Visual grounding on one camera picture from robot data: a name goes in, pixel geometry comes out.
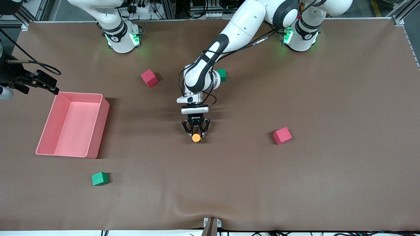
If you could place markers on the grey metal bracket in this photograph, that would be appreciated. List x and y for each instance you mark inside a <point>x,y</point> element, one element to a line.
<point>219,223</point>

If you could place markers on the aluminium frame corner beam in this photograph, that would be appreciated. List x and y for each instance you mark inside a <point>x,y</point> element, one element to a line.
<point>36,11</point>
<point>402,14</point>

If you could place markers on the orange push button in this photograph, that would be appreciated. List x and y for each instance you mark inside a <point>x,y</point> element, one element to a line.
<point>196,138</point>

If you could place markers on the power strip with black plugs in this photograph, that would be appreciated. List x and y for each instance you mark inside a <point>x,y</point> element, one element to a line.
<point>141,9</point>

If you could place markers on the pink plastic bin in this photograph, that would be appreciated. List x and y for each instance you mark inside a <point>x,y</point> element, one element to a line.
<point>77,131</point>

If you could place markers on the brown table cover mat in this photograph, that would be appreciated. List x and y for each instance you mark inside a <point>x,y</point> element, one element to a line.
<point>210,180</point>

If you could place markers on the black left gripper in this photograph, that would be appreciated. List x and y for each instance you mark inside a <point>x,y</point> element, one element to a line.
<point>196,120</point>

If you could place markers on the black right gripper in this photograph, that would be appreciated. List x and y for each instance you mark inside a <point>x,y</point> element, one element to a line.
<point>12,72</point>

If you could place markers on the aluminium frame post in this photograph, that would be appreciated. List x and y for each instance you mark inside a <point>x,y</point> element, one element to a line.
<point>169,9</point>

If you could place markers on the pink foam cube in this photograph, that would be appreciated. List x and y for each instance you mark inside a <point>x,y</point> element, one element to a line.
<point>282,136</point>
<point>149,78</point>

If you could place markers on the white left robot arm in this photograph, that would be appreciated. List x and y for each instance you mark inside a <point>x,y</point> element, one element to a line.
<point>242,23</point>

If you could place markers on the green foam cube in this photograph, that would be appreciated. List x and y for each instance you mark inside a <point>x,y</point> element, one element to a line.
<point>99,179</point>
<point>223,75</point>

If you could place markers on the brown camera mount pole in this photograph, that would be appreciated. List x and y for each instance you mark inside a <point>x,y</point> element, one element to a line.
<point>210,229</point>

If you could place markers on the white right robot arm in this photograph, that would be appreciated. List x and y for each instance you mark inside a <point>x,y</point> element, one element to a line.
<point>119,36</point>

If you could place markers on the white power strip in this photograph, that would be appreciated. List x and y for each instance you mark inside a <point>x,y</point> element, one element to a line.
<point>220,15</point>

